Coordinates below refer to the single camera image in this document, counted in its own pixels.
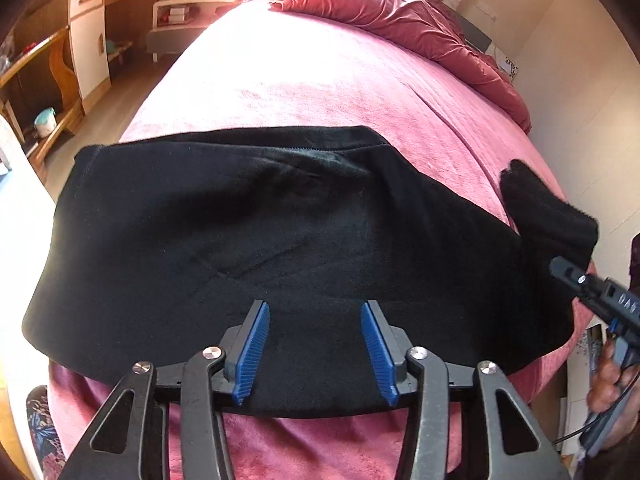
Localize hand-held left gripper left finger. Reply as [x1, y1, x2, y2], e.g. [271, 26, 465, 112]
[57, 300, 271, 480]

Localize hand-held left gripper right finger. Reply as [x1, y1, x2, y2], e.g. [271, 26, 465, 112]
[360, 300, 571, 480]

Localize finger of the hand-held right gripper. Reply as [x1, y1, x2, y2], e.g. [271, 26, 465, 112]
[549, 256, 603, 306]

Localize black pants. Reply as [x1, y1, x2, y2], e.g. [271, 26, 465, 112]
[22, 125, 601, 420]

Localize person's right hand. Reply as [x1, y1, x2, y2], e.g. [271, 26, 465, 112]
[586, 337, 640, 417]

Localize printed white box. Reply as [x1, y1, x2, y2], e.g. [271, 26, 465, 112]
[567, 324, 610, 413]

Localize white floral headboard panel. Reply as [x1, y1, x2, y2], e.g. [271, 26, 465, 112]
[492, 44, 522, 82]

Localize floral cushion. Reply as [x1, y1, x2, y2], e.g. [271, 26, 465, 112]
[24, 384, 69, 480]

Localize bed with pink sheet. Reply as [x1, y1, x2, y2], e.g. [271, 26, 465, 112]
[47, 0, 596, 480]

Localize red duvet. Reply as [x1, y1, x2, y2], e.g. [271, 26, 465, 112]
[270, 0, 532, 135]

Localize teal cup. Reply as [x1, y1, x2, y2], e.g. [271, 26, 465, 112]
[33, 107, 57, 137]

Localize white nightstand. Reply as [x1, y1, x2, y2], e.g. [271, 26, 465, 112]
[146, 0, 247, 62]

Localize wooden side table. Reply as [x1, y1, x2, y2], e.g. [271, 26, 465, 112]
[0, 26, 84, 172]

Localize wooden desk with white cabinet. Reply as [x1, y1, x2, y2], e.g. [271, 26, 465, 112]
[30, 0, 177, 107]

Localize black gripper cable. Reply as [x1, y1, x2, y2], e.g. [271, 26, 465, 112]
[550, 391, 632, 445]

